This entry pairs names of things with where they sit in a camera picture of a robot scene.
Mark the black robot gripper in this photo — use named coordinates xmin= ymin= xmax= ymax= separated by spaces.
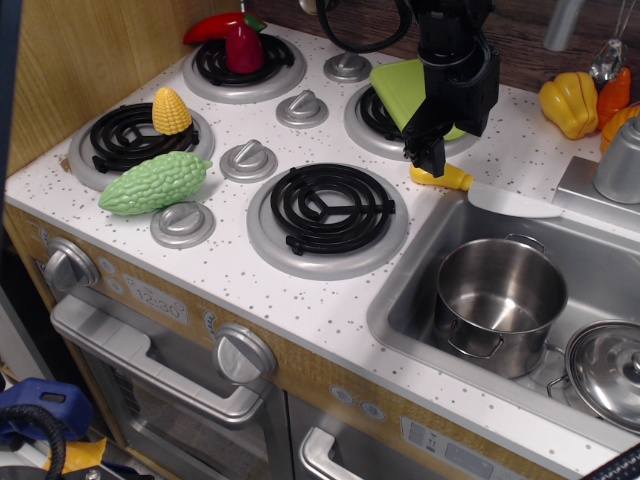
xmin=402 ymin=33 xmax=500 ymax=178

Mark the yellow handled toy knife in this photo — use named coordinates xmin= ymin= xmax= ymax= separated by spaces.
xmin=410 ymin=164 xmax=563 ymax=219

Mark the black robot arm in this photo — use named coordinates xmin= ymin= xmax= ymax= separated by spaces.
xmin=401 ymin=1 xmax=500 ymax=177

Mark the green plastic cutting board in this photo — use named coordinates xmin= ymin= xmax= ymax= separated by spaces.
xmin=369 ymin=58 xmax=468 ymax=142

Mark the back right black burner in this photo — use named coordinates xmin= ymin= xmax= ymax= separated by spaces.
xmin=343 ymin=82 xmax=480 ymax=163

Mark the black burner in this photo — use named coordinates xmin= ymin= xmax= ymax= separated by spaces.
xmin=246 ymin=163 xmax=409 ymax=281
xmin=343 ymin=82 xmax=480 ymax=163
xmin=182 ymin=33 xmax=306 ymax=104
xmin=68 ymin=103 xmax=215 ymax=191

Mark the silver stovetop knob rear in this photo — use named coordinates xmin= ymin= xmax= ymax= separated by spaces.
xmin=323 ymin=52 xmax=372 ymax=84

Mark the silver stovetop knob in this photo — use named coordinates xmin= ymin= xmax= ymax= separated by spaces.
xmin=323 ymin=52 xmax=372 ymax=84
xmin=150 ymin=202 xmax=216 ymax=249
xmin=219 ymin=139 xmax=278 ymax=183
xmin=276 ymin=90 xmax=329 ymax=129

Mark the front right black burner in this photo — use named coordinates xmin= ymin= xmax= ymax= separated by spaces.
xmin=246 ymin=163 xmax=409 ymax=281

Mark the silver stovetop knob upper middle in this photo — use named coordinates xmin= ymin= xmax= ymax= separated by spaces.
xmin=276 ymin=90 xmax=329 ymax=129

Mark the yellow toy bell pepper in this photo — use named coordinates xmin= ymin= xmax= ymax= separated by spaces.
xmin=538 ymin=72 xmax=599 ymax=140

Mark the silver stovetop knob lower middle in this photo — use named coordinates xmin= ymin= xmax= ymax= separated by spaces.
xmin=219 ymin=139 xmax=278 ymax=183

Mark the orange toy pepper piece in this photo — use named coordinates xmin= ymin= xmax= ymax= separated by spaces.
xmin=600 ymin=103 xmax=640 ymax=153

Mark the silver toy sink basin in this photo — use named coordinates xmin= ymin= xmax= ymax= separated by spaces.
xmin=366 ymin=155 xmax=640 ymax=446

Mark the grey metal cup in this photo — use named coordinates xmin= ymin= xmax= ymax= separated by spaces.
xmin=593 ymin=116 xmax=639 ymax=205

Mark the silver toy faucet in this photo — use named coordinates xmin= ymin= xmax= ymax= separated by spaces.
xmin=543 ymin=0 xmax=585 ymax=52

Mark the orange toy carrot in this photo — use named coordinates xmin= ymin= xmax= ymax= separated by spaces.
xmin=597 ymin=67 xmax=632 ymax=130

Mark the dark red toy radish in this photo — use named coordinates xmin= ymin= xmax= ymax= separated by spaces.
xmin=225 ymin=24 xmax=265 ymax=74

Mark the back left black burner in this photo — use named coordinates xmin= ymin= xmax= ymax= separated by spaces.
xmin=182 ymin=33 xmax=306 ymax=104

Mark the red toy chili pepper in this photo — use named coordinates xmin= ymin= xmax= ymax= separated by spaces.
xmin=183 ymin=11 xmax=267 ymax=45

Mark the silver stovetop knob front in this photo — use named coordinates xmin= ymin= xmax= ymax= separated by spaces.
xmin=150 ymin=202 xmax=216 ymax=249

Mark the yellow toy corn cob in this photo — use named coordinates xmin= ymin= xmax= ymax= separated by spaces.
xmin=152 ymin=87 xmax=193 ymax=135

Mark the green toy bitter gourd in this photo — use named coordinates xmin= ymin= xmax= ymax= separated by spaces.
xmin=98 ymin=151 xmax=212 ymax=216

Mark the stainless steel pot lid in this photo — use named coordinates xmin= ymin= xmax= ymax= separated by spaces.
xmin=546 ymin=320 xmax=639 ymax=435

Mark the silver oven dial right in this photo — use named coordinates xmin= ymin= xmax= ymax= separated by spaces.
xmin=213 ymin=323 xmax=277 ymax=385

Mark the silver oven dial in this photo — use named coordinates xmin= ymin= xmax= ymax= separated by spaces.
xmin=44 ymin=237 xmax=100 ymax=291
xmin=213 ymin=323 xmax=277 ymax=385

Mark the front left black burner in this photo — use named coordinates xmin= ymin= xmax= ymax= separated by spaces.
xmin=68 ymin=103 xmax=215 ymax=191

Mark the silver oven dial left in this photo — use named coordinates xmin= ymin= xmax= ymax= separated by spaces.
xmin=44 ymin=237 xmax=100 ymax=291

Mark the blue clamp tool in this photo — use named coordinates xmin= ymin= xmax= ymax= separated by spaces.
xmin=1 ymin=378 xmax=93 ymax=441

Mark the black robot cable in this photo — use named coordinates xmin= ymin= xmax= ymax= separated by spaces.
xmin=314 ymin=0 xmax=416 ymax=54

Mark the silver dishwasher door handle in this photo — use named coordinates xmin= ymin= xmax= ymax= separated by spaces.
xmin=299 ymin=427 xmax=362 ymax=480

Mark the silver oven door handle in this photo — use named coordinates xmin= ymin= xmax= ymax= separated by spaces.
xmin=51 ymin=296 xmax=265 ymax=430

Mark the black braided hose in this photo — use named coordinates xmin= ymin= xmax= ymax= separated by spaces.
xmin=0 ymin=404 xmax=68 ymax=479

